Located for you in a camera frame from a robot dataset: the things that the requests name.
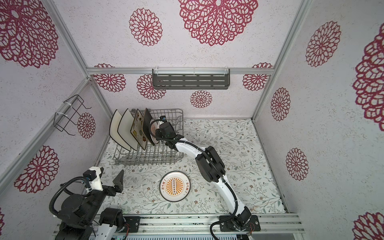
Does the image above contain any round plate orange sunburst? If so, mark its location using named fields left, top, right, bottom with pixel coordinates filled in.
left=159, top=171, right=191, bottom=203

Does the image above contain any round plate orange pattern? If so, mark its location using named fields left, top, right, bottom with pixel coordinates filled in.
left=150, top=119, right=159, bottom=145

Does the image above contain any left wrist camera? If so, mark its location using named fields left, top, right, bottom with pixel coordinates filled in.
left=83, top=167, right=103, bottom=193

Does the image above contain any black wire wall holder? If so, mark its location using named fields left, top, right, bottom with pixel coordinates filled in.
left=53, top=94, right=91, bottom=136

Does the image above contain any white square plate black rim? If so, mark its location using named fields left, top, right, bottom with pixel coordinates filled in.
left=109, top=110, right=132, bottom=152

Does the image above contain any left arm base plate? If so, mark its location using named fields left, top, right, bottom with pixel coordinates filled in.
left=120, top=216, right=141, bottom=234

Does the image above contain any floral patterned square plate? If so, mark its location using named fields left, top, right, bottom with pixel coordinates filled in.
left=131, top=109, right=148, bottom=151

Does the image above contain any grey slotted wall shelf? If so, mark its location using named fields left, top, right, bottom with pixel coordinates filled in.
left=152, top=69, right=231, bottom=90

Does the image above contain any grey wire dish rack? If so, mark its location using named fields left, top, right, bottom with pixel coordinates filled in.
left=113, top=109, right=184, bottom=166

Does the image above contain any aluminium mounting rail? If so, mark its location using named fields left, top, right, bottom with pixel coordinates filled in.
left=80, top=213, right=305, bottom=236

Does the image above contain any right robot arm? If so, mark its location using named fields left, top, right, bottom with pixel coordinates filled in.
left=149, top=116, right=252, bottom=232

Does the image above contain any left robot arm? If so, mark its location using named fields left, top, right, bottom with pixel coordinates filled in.
left=49, top=167, right=126, bottom=240

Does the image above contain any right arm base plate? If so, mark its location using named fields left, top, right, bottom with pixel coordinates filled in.
left=220, top=215, right=261, bottom=232

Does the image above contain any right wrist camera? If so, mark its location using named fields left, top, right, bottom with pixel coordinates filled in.
left=159, top=116, right=167, bottom=123

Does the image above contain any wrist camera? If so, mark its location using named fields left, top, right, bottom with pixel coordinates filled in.
left=159, top=116, right=167, bottom=123
left=83, top=167, right=103, bottom=193

